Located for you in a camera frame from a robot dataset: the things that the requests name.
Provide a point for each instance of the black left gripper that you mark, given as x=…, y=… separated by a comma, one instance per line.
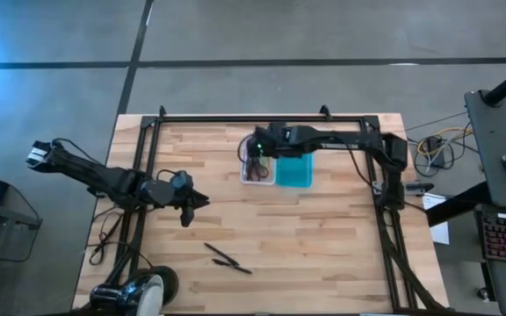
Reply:
x=161, y=193

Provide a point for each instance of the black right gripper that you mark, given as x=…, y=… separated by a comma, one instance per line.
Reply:
x=267, y=145

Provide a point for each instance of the red and black scissors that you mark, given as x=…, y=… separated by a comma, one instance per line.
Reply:
x=259, y=169

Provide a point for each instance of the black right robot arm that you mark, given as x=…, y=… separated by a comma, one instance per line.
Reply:
x=345, y=140

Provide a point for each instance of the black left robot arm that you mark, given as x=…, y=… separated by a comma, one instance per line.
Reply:
x=95, y=175

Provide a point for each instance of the clear plastic bin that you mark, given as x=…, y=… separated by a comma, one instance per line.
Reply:
x=246, y=177

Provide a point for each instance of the plain black pen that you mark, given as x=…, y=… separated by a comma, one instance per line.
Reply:
x=221, y=254

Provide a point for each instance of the black pen with grey print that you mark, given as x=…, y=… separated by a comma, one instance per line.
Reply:
x=232, y=266

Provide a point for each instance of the black white round device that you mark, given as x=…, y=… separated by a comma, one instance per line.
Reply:
x=136, y=292

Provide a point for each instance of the small black clamp device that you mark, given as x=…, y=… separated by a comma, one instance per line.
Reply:
x=420, y=187

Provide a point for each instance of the black power adapter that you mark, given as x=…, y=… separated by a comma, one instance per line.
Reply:
x=434, y=149

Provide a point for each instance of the white paper sheet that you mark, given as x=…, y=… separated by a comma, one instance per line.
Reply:
x=437, y=219

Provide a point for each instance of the grey side desk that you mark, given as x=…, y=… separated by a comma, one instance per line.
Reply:
x=494, y=145

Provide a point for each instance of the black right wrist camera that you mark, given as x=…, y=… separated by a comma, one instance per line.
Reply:
x=286, y=134

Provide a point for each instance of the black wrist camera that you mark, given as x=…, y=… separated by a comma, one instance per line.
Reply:
x=286, y=134
x=182, y=180

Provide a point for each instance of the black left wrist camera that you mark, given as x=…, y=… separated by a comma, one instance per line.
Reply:
x=182, y=180

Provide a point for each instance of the black aluminium table frame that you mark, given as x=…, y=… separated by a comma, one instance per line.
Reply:
x=235, y=119

